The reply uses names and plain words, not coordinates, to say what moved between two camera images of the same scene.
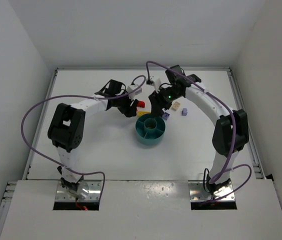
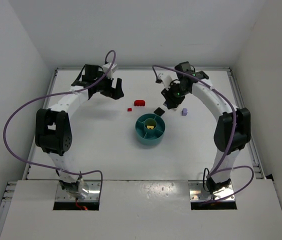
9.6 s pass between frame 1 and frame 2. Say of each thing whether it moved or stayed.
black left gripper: moved
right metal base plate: stayed
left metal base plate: stayed
